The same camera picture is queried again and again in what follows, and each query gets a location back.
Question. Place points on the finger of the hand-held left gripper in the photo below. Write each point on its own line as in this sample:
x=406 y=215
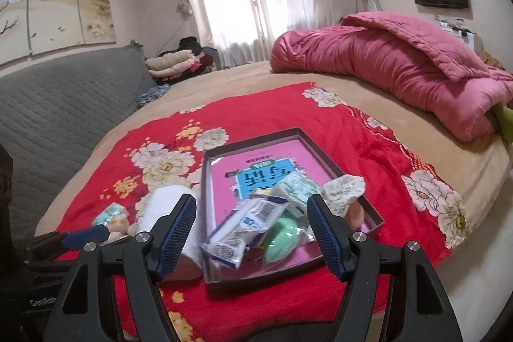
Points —
x=44 y=252
x=86 y=238

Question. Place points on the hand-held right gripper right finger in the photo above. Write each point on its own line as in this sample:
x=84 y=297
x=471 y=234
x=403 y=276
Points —
x=326 y=242

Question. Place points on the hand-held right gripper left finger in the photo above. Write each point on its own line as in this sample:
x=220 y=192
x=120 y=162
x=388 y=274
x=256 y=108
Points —
x=176 y=238

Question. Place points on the small pale green packet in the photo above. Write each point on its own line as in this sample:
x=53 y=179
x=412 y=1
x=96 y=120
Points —
x=110 y=213

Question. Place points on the cream plush toy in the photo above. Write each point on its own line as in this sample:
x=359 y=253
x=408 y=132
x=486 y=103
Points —
x=120 y=232

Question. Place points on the white toilet paper roll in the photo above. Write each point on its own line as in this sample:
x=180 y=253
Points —
x=160 y=205

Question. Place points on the pink makeup sponge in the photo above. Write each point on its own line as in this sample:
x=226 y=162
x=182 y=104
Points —
x=356 y=217

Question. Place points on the green makeup sponge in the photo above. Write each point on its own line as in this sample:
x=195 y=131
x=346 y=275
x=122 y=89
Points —
x=284 y=240

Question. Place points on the white lace scrunchie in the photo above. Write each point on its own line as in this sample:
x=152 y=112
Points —
x=344 y=189

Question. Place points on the green white tissue packet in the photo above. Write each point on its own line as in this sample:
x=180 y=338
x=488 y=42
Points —
x=298 y=191

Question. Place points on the white blue wipes packet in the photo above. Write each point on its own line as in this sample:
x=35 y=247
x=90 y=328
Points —
x=236 y=234

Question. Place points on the brown box tray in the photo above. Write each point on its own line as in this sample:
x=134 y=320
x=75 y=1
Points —
x=260 y=278

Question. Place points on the pink book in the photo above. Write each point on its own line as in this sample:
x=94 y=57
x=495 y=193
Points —
x=224 y=183

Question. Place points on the dark wooden furniture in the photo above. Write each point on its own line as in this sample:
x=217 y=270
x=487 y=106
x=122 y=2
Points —
x=5 y=185

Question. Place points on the grey quilted headboard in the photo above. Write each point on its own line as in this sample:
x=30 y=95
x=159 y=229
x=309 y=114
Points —
x=60 y=117

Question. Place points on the red floral blanket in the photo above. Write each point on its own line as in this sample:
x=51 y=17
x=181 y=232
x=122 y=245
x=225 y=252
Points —
x=280 y=109

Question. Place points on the blue patterned cloth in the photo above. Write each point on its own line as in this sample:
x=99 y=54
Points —
x=152 y=95

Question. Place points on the beige bed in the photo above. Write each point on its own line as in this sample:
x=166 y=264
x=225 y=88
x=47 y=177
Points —
x=461 y=165

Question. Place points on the pink folded towel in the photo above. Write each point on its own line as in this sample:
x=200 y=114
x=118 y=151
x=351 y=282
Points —
x=176 y=70

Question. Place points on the beige folded towel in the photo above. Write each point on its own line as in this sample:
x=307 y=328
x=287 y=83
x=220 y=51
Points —
x=168 y=59

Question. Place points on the dark red clothes pile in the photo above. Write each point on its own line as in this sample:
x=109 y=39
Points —
x=206 y=61

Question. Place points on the pink quilt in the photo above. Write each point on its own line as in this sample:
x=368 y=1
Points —
x=380 y=61

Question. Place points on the black bag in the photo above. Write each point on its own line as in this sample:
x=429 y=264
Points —
x=192 y=43

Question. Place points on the green cloth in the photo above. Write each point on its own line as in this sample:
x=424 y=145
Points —
x=503 y=123

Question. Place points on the metal rack frame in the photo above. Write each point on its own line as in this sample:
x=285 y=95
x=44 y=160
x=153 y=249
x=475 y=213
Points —
x=368 y=1

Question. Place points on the cluttered wall shelf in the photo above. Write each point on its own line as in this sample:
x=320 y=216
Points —
x=451 y=24

